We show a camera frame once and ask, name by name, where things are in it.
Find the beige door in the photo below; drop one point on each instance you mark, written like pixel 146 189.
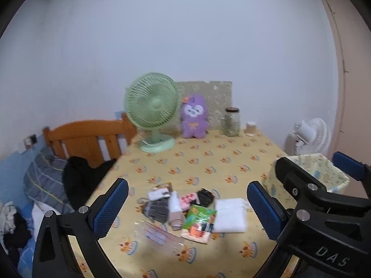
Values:
pixel 351 134

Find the green desk fan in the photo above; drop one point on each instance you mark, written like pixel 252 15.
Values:
pixel 151 102

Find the beige stockings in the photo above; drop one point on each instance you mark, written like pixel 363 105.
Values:
pixel 176 219

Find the yellow cake print tablecloth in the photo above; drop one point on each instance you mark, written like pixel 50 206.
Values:
pixel 224 166

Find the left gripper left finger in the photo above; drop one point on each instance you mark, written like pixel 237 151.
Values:
pixel 54 256

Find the white towel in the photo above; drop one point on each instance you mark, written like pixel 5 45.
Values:
pixel 230 216

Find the glass jar with lid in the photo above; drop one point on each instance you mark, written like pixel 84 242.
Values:
pixel 231 122

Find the black clothing on chair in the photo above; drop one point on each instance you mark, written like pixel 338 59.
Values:
pixel 80 180

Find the pink tissue pack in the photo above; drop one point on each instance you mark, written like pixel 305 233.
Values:
pixel 187 200

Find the patterned fabric storage box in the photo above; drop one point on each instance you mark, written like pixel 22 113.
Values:
pixel 316 165

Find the wooden chair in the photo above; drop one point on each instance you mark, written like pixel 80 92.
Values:
pixel 81 138

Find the white cotton pad pack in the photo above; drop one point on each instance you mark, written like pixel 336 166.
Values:
pixel 174 203

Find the grey knit gloves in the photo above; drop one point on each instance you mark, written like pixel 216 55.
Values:
pixel 157 210

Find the white standing fan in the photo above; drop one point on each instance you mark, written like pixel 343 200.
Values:
pixel 308 137

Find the clear zip bag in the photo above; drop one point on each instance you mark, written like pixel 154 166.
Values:
pixel 158 239

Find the cartoon tissue box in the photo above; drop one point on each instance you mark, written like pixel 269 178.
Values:
pixel 160 191

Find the black plastic bag bundle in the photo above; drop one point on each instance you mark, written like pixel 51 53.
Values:
pixel 204 198

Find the cotton swab container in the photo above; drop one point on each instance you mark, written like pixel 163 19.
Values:
pixel 250 128

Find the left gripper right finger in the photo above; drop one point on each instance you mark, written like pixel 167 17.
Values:
pixel 326 231

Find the clothes pile on bed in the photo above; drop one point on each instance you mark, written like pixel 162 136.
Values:
pixel 15 233

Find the plaid grey pillow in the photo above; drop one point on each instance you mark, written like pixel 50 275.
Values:
pixel 43 181

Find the purple plush bunny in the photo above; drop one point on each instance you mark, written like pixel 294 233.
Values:
pixel 194 117

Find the wall power outlet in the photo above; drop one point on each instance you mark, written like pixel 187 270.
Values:
pixel 30 141

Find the beige patterned board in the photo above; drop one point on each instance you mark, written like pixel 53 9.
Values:
pixel 217 95

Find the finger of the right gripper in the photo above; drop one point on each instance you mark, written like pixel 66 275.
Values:
pixel 357 170
pixel 295 179

